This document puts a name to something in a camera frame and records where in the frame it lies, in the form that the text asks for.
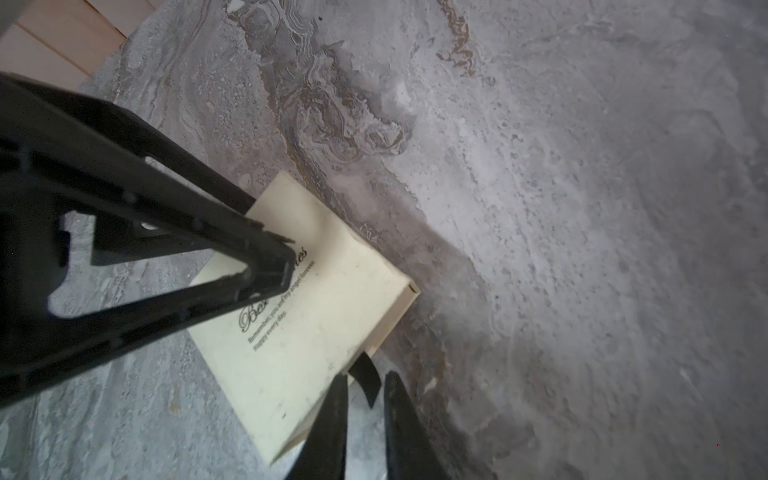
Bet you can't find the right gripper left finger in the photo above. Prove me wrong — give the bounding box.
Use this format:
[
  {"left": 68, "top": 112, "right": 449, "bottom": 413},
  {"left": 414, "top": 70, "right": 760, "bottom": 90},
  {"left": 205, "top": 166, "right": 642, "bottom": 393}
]
[{"left": 285, "top": 375, "right": 348, "bottom": 480}]

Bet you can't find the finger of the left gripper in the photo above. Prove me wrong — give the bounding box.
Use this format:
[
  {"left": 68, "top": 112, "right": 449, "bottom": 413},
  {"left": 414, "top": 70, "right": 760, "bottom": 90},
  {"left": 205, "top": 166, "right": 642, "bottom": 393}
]
[{"left": 1, "top": 74, "right": 296, "bottom": 406}]

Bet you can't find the cream jewelry box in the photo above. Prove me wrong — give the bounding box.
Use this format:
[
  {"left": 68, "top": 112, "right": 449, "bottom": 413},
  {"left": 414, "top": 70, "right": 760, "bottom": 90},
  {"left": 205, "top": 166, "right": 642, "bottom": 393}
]
[{"left": 189, "top": 173, "right": 420, "bottom": 463}]

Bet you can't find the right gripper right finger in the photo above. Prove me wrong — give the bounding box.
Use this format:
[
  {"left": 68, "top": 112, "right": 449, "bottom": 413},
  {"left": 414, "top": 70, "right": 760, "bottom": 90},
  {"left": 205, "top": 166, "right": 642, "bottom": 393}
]
[{"left": 384, "top": 371, "right": 448, "bottom": 480}]

